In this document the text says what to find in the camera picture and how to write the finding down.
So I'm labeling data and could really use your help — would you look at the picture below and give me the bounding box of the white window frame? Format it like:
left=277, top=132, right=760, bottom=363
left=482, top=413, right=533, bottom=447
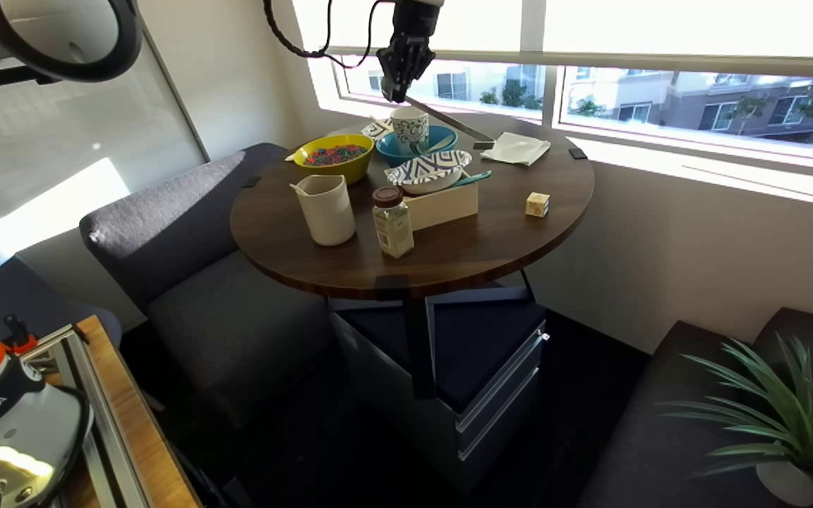
left=291, top=0, right=813, bottom=180

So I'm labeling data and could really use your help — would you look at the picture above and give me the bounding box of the small white patterned dish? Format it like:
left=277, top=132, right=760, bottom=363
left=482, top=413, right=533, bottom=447
left=358, top=115, right=392, bottom=143

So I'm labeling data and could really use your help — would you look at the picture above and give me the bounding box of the grey fabric sofa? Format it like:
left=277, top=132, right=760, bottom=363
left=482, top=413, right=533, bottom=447
left=77, top=139, right=352, bottom=434

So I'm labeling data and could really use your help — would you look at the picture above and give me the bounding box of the white plant pot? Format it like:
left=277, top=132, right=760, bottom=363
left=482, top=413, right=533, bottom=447
left=753, top=457, right=813, bottom=508

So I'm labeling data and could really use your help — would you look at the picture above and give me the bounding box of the wooden robot platform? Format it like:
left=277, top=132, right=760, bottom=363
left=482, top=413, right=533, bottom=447
left=71, top=313, right=204, bottom=508

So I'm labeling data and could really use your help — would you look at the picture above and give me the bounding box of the black patterned white bowl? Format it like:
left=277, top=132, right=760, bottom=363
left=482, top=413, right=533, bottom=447
left=380, top=146, right=475, bottom=198

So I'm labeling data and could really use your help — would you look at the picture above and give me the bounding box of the blue bowl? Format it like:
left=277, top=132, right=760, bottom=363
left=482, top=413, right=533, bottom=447
left=373, top=122, right=461, bottom=166

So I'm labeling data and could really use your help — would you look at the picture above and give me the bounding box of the teal spoon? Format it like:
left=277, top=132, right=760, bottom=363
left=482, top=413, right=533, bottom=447
left=451, top=166, right=496, bottom=190

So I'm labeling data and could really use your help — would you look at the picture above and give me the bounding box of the small pale cube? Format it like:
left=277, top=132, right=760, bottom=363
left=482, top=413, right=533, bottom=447
left=523, top=190, right=553, bottom=222

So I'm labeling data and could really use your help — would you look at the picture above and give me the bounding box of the yellow bowl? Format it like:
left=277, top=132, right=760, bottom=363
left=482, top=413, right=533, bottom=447
left=286, top=131, right=379, bottom=187

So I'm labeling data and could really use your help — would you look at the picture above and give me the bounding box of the light wooden box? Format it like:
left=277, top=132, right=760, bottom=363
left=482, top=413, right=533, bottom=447
left=402, top=180, right=482, bottom=235

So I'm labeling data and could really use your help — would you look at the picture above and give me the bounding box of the black table pedestal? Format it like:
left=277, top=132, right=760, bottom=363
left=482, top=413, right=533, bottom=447
left=404, top=294, right=434, bottom=397

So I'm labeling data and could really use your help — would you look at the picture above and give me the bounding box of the dark drawer cabinet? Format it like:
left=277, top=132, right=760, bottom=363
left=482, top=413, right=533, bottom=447
left=330, top=284, right=553, bottom=490

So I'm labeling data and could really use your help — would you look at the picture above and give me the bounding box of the green spiky plant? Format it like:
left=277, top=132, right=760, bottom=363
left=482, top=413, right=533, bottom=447
left=664, top=332, right=813, bottom=503

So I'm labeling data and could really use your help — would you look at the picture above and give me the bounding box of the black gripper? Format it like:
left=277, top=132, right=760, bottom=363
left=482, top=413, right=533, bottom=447
left=375, top=0, right=447, bottom=104

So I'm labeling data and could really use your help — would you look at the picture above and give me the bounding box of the white ceramic pitcher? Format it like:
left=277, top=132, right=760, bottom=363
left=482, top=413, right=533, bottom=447
left=289, top=173, right=361, bottom=248

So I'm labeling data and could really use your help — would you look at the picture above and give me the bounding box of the white paper napkin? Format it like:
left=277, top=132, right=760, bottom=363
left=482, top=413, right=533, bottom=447
left=478, top=131, right=553, bottom=169

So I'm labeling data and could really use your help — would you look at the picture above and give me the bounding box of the colourful cereal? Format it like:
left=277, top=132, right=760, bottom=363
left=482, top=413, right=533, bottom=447
left=303, top=139, right=369, bottom=166

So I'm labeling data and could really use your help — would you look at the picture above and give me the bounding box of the patterned white coffee cup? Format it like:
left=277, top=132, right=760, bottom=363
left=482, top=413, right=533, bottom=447
left=387, top=104, right=433, bottom=157

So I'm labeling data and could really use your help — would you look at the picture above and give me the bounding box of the dark fabric bench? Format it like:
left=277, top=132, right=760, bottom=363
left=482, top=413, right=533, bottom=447
left=579, top=308, right=813, bottom=508

